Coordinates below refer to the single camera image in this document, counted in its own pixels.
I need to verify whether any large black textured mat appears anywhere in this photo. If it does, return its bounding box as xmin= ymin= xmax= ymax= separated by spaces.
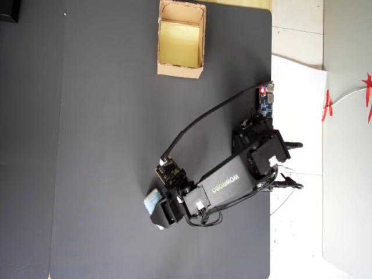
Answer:
xmin=49 ymin=0 xmax=273 ymax=279

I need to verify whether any black box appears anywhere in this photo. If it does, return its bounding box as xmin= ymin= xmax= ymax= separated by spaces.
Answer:
xmin=0 ymin=0 xmax=22 ymax=24

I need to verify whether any white paper sheet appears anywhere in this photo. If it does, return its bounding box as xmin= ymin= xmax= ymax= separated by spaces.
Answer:
xmin=271 ymin=53 xmax=328 ymax=175

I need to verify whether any dark grey foam mat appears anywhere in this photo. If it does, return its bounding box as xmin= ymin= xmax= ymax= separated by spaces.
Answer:
xmin=0 ymin=17 xmax=66 ymax=279

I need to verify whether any thin black servo cable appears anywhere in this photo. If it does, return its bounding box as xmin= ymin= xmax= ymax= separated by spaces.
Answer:
xmin=185 ymin=209 xmax=224 ymax=228

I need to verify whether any blue circuit board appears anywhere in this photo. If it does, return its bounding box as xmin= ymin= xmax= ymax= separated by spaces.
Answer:
xmin=254 ymin=83 xmax=276 ymax=120

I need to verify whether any thick black camera cable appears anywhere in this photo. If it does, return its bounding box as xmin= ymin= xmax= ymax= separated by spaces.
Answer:
xmin=159 ymin=80 xmax=276 ymax=163

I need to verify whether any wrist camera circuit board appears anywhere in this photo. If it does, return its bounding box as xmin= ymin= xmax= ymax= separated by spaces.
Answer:
xmin=153 ymin=158 xmax=187 ymax=189

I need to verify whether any open cardboard box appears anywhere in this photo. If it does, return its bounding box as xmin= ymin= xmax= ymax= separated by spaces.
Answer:
xmin=156 ymin=0 xmax=208 ymax=80

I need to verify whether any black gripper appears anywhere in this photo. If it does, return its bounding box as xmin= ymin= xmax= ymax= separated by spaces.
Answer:
xmin=149 ymin=181 xmax=196 ymax=230

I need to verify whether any grey board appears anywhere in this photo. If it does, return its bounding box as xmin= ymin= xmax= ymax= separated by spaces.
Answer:
xmin=321 ymin=69 xmax=372 ymax=279

